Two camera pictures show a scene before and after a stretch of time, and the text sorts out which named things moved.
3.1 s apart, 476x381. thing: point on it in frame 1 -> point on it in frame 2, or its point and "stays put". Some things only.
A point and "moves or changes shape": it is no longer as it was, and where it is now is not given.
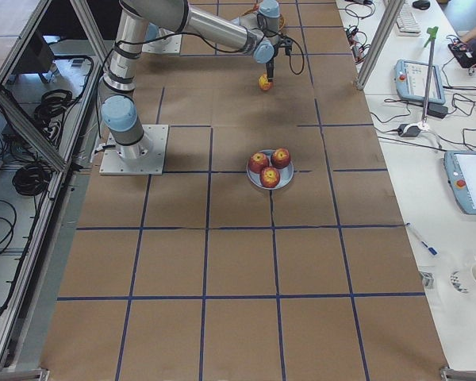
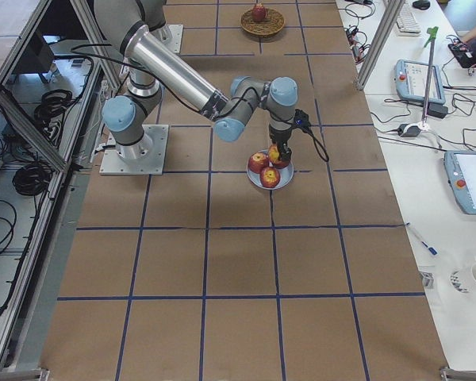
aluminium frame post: (392, 13) stays put
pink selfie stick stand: (431, 34) stays put
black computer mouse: (421, 5) stays put
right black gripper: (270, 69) -> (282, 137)
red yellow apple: (263, 82) moves or changes shape
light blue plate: (285, 174) stays put
